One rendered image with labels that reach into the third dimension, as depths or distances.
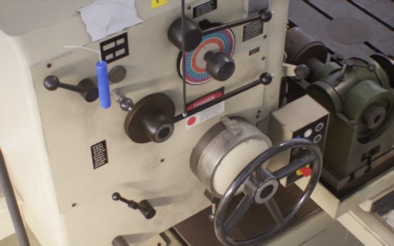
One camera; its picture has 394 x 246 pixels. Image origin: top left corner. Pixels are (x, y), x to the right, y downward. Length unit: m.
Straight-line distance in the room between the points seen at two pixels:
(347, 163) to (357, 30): 0.85
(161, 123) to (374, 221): 1.23
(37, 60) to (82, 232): 0.61
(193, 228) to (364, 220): 0.64
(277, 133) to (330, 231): 1.01
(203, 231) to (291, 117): 0.80
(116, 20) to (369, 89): 1.04
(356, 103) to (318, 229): 0.81
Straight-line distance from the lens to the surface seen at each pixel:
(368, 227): 2.82
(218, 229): 1.99
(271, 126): 2.25
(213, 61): 1.83
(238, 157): 2.05
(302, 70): 2.15
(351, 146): 2.46
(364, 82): 2.47
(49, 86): 1.62
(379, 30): 3.23
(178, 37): 1.73
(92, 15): 1.68
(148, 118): 1.85
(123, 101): 1.74
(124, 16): 1.71
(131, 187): 2.05
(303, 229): 2.98
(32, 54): 1.63
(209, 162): 2.05
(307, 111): 2.25
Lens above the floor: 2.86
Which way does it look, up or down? 43 degrees down
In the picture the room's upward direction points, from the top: straight up
